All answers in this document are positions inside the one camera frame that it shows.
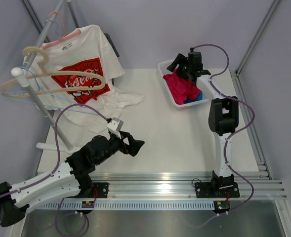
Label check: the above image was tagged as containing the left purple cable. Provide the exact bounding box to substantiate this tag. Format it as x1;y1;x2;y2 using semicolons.
0;103;111;227

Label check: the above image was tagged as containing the dark grey t shirt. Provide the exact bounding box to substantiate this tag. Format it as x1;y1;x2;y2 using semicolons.
104;33;120;58

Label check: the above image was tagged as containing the white slotted cable duct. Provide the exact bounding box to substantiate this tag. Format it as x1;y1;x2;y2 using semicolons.
40;200;215;210

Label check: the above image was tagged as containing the pink wire hanger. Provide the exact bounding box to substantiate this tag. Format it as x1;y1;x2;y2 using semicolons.
41;11;81;50

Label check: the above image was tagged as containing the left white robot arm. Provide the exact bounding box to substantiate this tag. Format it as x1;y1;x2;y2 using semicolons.
0;132;145;227

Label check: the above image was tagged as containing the blue cloth in basket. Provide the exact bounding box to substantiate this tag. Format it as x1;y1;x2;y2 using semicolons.
184;92;203;104

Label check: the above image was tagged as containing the wooden clothes hanger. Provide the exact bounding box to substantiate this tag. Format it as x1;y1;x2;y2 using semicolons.
0;46;106;99

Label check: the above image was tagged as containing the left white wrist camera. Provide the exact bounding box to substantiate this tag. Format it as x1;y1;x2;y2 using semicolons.
106;117;124;139

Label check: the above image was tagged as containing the pink magenta t shirt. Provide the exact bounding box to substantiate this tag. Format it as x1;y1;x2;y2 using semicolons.
163;72;202;105

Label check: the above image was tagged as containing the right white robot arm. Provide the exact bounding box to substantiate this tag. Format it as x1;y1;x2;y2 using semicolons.
167;50;240;198

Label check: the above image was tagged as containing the white coca cola t shirt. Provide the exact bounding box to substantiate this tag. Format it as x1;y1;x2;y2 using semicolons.
23;24;145;131

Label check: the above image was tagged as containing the aluminium mounting rail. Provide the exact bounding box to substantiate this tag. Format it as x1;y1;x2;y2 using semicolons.
90;171;287;200

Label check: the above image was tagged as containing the white plastic basket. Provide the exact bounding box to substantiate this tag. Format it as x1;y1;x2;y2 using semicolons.
157;60;208;111

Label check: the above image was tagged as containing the blue wire hanger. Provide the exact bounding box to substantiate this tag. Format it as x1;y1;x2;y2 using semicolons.
21;66;96;116

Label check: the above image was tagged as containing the metal clothes rack rail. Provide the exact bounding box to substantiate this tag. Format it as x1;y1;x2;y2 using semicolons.
11;0;76;151

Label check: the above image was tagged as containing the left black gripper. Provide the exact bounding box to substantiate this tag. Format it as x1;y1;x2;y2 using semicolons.
95;130;144;165

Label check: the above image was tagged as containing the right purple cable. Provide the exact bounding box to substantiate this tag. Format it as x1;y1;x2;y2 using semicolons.
187;43;256;228

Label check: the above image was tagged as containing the purple cable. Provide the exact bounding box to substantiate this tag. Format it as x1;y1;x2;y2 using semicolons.
187;43;256;228
0;103;111;227

